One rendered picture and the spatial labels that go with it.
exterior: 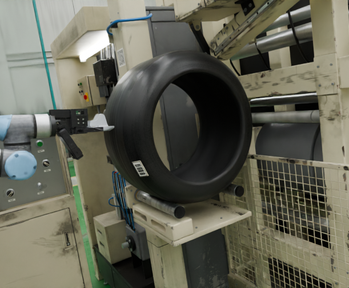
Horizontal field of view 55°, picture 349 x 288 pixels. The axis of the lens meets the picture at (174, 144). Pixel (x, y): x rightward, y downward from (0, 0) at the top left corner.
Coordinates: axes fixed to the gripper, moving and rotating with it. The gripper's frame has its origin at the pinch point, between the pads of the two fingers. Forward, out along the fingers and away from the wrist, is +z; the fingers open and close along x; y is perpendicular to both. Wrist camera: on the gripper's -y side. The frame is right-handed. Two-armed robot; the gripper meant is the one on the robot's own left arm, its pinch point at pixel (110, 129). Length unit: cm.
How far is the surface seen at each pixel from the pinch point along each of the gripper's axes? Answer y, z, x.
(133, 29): 42, 22, 25
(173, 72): 18.5, 19.2, -12.0
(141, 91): 12.1, 7.8, -10.5
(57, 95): 78, 156, 886
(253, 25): 38, 57, -11
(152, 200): -29.5, 17.7, 6.1
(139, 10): 50, 25, 25
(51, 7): 322, 153, 882
